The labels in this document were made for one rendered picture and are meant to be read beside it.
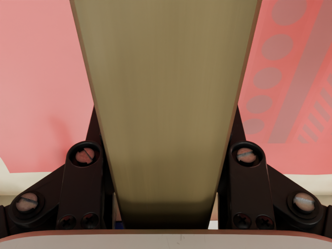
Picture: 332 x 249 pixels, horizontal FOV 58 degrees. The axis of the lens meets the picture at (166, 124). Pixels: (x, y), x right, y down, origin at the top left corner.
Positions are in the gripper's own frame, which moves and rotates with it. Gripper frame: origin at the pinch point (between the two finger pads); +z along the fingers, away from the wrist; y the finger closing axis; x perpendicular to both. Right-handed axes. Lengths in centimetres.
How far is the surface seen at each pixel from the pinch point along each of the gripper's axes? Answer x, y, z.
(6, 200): -25.1, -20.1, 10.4
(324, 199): -25.2, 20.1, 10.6
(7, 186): -23.1, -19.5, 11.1
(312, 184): -22.6, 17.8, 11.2
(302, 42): -3.0, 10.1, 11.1
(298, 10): -0.5, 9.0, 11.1
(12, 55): -4.1, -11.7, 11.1
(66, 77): -6.2, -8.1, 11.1
